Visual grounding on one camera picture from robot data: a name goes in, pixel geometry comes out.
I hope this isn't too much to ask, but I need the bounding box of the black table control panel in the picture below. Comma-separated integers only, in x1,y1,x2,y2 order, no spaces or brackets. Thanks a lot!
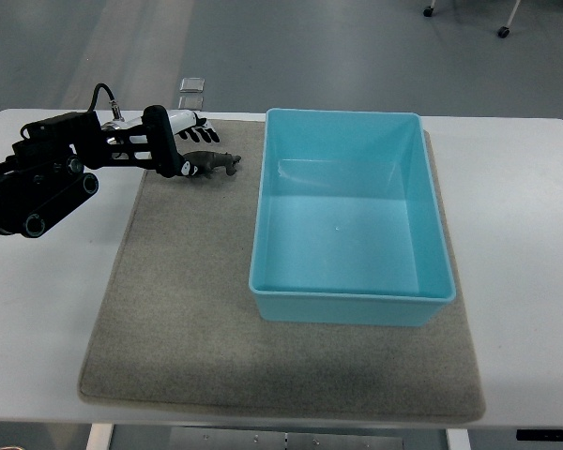
516,428,563,443

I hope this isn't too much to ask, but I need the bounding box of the brown hippo toy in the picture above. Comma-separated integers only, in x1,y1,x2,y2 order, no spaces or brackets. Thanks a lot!
181,151,241,177

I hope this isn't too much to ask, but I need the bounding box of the blue plastic box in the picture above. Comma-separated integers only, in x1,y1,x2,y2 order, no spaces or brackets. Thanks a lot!
249,109,457,326

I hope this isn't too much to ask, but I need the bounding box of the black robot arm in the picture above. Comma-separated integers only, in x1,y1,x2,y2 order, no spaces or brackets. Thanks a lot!
0,105,196,238

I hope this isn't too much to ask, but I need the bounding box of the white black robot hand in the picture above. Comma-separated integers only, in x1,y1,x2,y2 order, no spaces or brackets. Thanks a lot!
168,110,220,167

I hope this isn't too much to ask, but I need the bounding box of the upper floor outlet plate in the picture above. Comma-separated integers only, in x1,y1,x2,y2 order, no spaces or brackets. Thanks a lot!
179,77,205,93

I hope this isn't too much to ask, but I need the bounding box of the grey felt mat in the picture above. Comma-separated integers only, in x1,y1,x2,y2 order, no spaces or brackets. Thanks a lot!
78,120,485,423

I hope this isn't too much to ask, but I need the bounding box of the right chair caster wheel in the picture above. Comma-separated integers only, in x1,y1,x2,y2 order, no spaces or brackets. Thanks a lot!
497,26,510,38

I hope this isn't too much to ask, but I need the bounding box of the floor outlet plate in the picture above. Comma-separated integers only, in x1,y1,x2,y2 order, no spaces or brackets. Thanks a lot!
179,77,205,93
177,95,204,111

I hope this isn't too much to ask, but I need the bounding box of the lower floor outlet plate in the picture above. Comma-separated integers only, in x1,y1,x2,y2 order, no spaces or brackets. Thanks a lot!
177,95,204,111

